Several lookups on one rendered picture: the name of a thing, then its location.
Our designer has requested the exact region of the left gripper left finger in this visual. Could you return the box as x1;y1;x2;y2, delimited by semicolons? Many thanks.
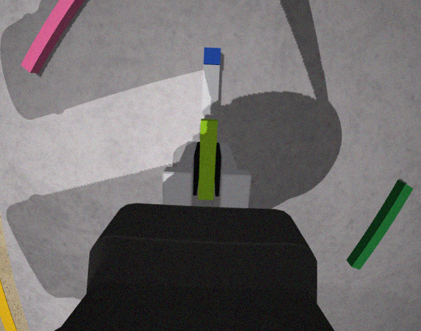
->
162;141;200;206

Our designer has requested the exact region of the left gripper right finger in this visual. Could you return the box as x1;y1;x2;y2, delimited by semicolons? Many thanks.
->
215;143;252;208

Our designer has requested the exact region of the small blue block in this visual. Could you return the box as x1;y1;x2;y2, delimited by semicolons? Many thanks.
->
204;47;221;65

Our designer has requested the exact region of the pink rod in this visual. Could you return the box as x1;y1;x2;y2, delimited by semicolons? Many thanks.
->
21;0;84;74

